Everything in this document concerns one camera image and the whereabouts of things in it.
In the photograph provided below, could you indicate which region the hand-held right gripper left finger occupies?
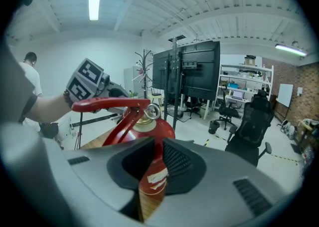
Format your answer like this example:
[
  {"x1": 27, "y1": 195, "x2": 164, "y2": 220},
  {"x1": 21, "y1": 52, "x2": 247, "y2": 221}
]
[{"x1": 44, "y1": 136, "x2": 157, "y2": 223}]

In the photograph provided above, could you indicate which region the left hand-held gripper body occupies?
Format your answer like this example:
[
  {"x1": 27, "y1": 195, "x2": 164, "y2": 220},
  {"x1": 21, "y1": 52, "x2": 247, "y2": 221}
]
[{"x1": 66, "y1": 57, "x2": 110, "y2": 102}]

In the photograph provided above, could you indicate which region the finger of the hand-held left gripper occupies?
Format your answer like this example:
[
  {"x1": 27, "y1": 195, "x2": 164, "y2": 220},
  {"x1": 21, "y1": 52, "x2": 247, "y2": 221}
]
[{"x1": 109, "y1": 87, "x2": 131, "y2": 99}]

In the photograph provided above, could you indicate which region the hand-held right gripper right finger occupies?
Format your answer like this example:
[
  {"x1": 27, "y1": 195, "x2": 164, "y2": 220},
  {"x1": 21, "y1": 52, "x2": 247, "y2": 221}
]
[{"x1": 151, "y1": 137, "x2": 292, "y2": 227}]

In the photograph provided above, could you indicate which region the red fire extinguisher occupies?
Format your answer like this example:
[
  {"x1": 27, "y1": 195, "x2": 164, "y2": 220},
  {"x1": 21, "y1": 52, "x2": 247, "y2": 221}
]
[{"x1": 71, "y1": 97, "x2": 176, "y2": 196}]

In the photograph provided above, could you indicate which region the person's left forearm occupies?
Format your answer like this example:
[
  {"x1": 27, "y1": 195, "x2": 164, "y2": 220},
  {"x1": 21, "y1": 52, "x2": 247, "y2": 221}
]
[{"x1": 24, "y1": 91, "x2": 73, "y2": 123}]

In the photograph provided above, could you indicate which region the white cabinet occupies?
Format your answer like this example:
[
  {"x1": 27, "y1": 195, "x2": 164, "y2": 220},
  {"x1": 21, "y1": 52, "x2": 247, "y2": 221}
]
[{"x1": 124, "y1": 65, "x2": 145, "y2": 98}]

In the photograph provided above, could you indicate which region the black coat rack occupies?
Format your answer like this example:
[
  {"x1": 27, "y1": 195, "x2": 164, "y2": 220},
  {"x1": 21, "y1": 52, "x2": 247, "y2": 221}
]
[{"x1": 135, "y1": 48, "x2": 155, "y2": 102}]

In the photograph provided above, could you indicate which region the pale wooden stool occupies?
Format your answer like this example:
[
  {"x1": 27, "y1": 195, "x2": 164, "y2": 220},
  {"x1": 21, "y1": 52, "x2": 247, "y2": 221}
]
[{"x1": 149, "y1": 88, "x2": 165, "y2": 112}]

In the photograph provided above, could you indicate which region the black high-back office chair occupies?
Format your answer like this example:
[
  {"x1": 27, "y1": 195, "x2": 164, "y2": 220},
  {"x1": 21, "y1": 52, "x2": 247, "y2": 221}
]
[{"x1": 225, "y1": 101, "x2": 275, "y2": 168}]

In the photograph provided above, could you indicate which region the black trash bin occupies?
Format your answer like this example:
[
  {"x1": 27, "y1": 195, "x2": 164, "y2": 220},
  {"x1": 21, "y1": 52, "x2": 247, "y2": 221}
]
[{"x1": 208, "y1": 120, "x2": 220, "y2": 135}]

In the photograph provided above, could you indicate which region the black display stand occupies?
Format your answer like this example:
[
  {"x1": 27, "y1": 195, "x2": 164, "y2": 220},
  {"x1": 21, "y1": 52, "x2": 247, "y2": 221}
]
[{"x1": 163, "y1": 35, "x2": 200, "y2": 132}]

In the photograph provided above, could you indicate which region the person's black shirt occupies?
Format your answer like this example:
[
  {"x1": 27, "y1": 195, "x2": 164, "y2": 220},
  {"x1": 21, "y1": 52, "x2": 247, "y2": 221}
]
[{"x1": 0, "y1": 43, "x2": 38, "y2": 124}]

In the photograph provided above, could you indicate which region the white desk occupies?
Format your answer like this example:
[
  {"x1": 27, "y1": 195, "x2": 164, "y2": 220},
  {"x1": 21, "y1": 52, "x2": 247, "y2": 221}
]
[{"x1": 203, "y1": 93, "x2": 250, "y2": 121}]

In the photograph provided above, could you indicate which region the whiteboard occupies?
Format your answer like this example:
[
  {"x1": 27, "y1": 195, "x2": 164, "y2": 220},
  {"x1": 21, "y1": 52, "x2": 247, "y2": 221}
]
[{"x1": 277, "y1": 83, "x2": 294, "y2": 108}]

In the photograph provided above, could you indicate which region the white shelf rack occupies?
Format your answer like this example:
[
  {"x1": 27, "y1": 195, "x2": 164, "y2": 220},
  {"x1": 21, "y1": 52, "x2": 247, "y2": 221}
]
[{"x1": 215, "y1": 63, "x2": 274, "y2": 102}]

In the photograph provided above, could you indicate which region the wooden bead bracelet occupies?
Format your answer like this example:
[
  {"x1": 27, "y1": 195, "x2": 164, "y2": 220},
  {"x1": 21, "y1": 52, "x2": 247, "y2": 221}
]
[{"x1": 62, "y1": 89, "x2": 74, "y2": 108}]

